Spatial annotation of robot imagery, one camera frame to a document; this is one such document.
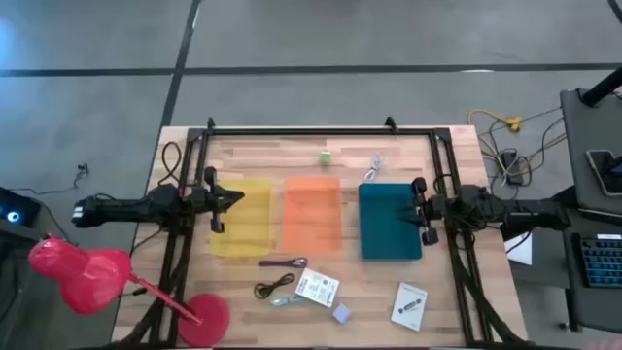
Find backlit black keyboard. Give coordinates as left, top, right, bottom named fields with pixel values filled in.
left=575, top=232, right=622, bottom=289

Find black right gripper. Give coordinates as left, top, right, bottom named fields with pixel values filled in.
left=395, top=177, right=441, bottom=247

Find black pole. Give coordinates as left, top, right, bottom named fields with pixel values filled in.
left=580, top=66, right=622, bottom=108

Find red desk lamp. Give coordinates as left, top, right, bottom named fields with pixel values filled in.
left=27, top=235, right=231, bottom=348

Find black looped cable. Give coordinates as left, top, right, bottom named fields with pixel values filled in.
left=160, top=140, right=184, bottom=187

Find black power adapter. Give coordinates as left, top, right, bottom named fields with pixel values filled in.
left=500, top=150, right=525, bottom=186

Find black device with blue light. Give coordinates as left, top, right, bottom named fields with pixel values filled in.
left=0, top=187, right=43, bottom=229

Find teal plastic bin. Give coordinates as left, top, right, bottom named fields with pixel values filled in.
left=358, top=182, right=423, bottom=262

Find coiled white cable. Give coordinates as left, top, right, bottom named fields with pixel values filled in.
left=363, top=153, right=386, bottom=184

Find white printed card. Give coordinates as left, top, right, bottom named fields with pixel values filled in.
left=294, top=267, right=340, bottom=308

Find yellow floor cable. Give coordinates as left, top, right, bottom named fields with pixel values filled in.
left=466, top=109, right=568, bottom=179

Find black smartphone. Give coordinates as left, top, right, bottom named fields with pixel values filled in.
left=585, top=149, right=622, bottom=197

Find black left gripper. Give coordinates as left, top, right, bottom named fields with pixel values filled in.
left=189, top=166, right=246, bottom=234

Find white paper sheet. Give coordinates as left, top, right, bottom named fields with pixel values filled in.
left=503, top=231, right=534, bottom=266

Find tangled black floor cables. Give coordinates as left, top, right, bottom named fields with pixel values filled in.
left=478, top=116, right=569, bottom=192

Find orange translucent plastic bin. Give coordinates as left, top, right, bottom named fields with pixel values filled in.
left=282, top=175, right=343, bottom=254

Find thin black floor cable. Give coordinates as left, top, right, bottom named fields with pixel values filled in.
left=9, top=163, right=90, bottom=195

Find small lavender cube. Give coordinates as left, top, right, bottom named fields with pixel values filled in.
left=332, top=302, right=352, bottom=325

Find white instruction booklet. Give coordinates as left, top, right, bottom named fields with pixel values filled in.
left=390, top=282, right=429, bottom=333

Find small silver metal tool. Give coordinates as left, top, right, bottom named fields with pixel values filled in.
left=269, top=295, right=306, bottom=308

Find yellow translucent plastic bin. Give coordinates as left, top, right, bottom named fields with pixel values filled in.
left=209, top=177, right=274, bottom=258

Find purple pen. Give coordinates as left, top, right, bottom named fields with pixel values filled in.
left=258, top=257, right=309, bottom=269

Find black metal rig frame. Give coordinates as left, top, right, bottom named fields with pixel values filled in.
left=128, top=116, right=529, bottom=349

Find grey workstation desk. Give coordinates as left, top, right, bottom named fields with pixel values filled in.
left=558, top=87, right=622, bottom=336

